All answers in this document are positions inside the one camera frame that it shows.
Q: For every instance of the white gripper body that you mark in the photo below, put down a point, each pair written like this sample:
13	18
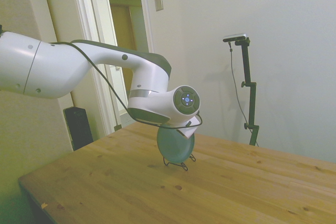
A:
190	130

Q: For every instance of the green round plate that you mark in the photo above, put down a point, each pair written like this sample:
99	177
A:
170	148

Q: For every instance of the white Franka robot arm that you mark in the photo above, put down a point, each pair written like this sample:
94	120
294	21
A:
52	64

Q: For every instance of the black tower appliance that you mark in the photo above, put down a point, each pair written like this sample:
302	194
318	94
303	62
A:
78	129

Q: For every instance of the brown wooden hallway door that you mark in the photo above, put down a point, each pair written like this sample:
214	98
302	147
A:
122	24

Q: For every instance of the cream open door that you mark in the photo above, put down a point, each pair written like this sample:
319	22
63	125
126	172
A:
65	3

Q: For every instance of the black camera stand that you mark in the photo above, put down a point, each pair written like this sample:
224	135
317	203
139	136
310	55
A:
252	103

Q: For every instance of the grey exterior camera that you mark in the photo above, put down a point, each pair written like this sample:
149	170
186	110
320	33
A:
235	37

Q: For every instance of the white door frame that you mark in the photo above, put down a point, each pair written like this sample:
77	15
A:
149	24

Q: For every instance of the light switch plate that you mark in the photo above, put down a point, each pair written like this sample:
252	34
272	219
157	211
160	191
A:
158	1

